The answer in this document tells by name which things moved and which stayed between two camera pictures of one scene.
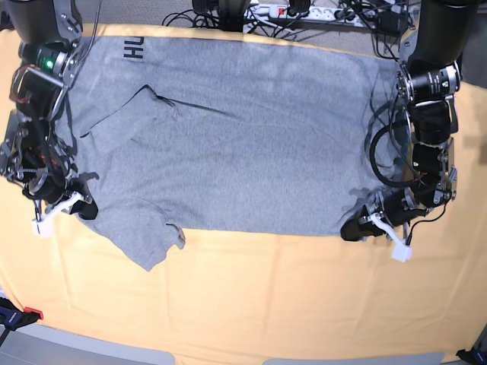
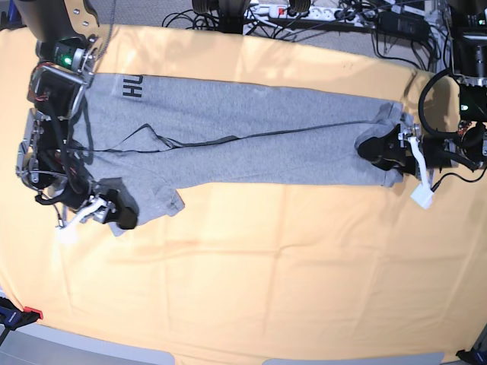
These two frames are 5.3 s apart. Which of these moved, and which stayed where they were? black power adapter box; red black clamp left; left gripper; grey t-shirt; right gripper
Moved: right gripper; left gripper; grey t-shirt
Stayed: black power adapter box; red black clamp left
